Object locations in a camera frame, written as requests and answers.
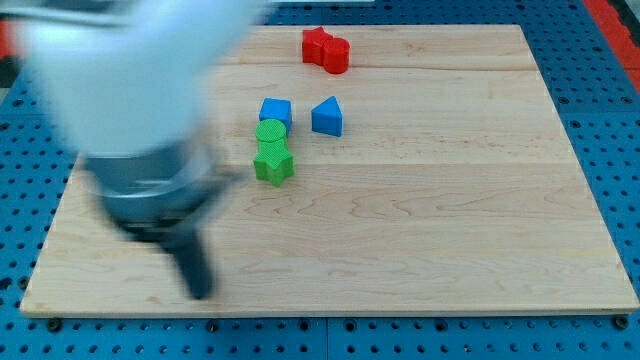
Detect blue cube block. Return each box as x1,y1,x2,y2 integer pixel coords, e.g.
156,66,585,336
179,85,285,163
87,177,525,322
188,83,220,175
259,98,293,135

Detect red star block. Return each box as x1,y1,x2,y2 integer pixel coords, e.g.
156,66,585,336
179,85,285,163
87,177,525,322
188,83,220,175
301,26,333,66

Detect blue triangle block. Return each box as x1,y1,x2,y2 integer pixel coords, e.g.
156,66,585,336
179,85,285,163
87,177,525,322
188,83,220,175
311,96,343,137

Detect green cylinder block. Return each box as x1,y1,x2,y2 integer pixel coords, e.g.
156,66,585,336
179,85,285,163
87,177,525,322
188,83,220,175
255,119,288,154

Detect wooden board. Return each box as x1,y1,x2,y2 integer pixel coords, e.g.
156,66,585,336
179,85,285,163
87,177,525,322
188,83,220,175
21,25,639,318

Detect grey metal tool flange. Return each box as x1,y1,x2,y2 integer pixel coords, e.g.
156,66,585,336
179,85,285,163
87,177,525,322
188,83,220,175
84,135,240,242

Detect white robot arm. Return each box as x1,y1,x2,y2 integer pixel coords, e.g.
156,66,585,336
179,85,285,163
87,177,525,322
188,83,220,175
1,0,271,299

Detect red cylinder block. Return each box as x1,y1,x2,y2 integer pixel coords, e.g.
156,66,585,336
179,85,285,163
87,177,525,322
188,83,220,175
323,37,350,74

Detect green star block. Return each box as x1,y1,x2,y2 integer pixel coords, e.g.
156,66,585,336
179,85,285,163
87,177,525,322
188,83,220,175
253,139,295,187

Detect black pusher stick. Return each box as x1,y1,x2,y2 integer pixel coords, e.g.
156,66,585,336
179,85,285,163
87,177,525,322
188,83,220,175
160,221,214,300

